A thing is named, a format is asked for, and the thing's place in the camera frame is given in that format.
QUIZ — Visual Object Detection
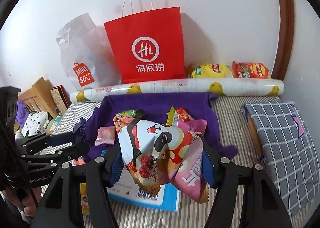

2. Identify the purple towel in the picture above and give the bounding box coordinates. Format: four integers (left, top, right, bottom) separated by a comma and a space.
82, 92, 238, 163

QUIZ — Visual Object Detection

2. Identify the purple cloth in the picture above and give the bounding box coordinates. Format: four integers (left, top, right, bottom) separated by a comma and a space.
15, 100, 30, 128

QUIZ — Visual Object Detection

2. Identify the green triangular snack pack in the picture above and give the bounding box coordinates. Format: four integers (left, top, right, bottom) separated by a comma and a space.
119, 109, 145, 119

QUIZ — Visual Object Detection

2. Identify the grey checked folded cloth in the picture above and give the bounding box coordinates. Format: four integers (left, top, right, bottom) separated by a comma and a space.
243, 101, 319, 217

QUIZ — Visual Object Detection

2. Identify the person's left hand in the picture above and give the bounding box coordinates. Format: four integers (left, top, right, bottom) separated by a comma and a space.
1, 188, 37, 217

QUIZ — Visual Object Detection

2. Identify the orange chips bag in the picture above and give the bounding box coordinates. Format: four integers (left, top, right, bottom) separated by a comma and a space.
232, 61, 271, 79

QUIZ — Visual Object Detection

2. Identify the white black dotted pillow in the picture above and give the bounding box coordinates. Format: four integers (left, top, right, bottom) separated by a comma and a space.
15, 111, 49, 140

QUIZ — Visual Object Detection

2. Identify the brown wooden door frame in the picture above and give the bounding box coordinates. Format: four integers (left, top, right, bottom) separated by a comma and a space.
271, 0, 295, 80

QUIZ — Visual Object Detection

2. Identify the patterned book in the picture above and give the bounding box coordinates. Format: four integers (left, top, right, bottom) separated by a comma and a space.
50, 85, 71, 115

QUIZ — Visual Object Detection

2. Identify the yellow chips bag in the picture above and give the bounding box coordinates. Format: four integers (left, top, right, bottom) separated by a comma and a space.
188, 63, 233, 78

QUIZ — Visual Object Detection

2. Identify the pink yellow candy bag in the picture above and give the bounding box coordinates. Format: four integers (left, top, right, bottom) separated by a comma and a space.
167, 106, 209, 204

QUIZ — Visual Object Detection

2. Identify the blue tissue pack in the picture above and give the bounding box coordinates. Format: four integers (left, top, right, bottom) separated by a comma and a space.
100, 148, 181, 212

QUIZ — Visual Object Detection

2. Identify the white Miniso plastic bag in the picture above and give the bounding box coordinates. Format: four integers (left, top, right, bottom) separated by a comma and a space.
56, 13, 121, 90

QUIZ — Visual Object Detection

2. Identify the pink snack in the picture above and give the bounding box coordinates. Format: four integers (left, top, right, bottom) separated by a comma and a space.
94, 126, 116, 146

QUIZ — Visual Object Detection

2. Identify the small red snack pack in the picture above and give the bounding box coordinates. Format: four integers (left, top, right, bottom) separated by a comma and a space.
176, 108, 194, 122

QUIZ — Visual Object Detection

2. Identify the red Haidilao paper bag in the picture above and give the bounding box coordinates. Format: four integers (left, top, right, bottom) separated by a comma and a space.
104, 7, 185, 83

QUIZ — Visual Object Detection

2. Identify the lemon print rolled mat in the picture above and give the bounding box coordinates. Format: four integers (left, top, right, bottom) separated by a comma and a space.
69, 78, 284, 103

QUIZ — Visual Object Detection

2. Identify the yellow crispy snack pack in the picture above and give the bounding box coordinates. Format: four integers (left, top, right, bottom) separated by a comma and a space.
80, 183, 89, 216

